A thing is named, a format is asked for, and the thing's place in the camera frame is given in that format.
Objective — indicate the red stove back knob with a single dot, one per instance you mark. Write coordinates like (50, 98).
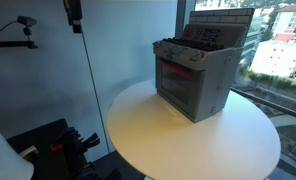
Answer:
(187, 32)

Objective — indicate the grey toy oven stove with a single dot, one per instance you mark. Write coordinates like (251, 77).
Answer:
(220, 34)

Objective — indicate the round white table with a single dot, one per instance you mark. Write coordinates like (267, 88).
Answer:
(237, 143)

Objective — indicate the white rounded object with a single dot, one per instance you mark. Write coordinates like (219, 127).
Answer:
(12, 165)

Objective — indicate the red oven door handle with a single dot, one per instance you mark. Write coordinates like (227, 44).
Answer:
(169, 68)

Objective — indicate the black hanging device with cable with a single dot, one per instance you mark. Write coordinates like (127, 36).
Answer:
(74, 14)

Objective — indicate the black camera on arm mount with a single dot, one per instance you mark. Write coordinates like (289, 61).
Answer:
(28, 23)

